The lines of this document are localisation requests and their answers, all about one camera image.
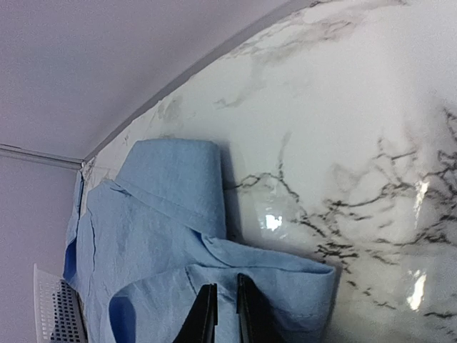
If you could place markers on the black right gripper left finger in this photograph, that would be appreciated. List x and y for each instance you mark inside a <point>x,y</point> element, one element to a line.
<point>202,319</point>

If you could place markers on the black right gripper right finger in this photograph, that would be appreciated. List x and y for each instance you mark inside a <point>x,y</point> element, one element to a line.
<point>255,316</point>

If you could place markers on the light blue long sleeve shirt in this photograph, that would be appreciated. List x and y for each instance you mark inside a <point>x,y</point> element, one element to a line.
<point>140,247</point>

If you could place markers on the white plastic basket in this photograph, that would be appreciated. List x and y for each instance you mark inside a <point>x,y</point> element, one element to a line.
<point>57,311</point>

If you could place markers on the left aluminium corner post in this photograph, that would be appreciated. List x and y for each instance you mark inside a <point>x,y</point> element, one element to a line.
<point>18,153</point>

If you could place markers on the aluminium back table rail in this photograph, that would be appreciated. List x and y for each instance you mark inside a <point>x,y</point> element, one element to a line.
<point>225,47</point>

